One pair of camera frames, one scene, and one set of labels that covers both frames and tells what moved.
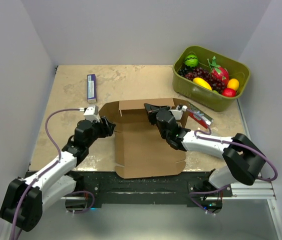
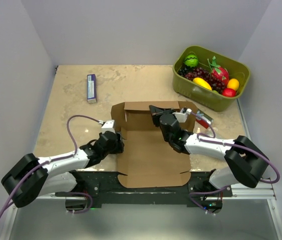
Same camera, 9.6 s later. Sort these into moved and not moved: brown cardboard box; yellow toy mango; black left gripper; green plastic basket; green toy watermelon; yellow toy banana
Moved: brown cardboard box; black left gripper
Not moved: green plastic basket; yellow toy mango; green toy watermelon; yellow toy banana
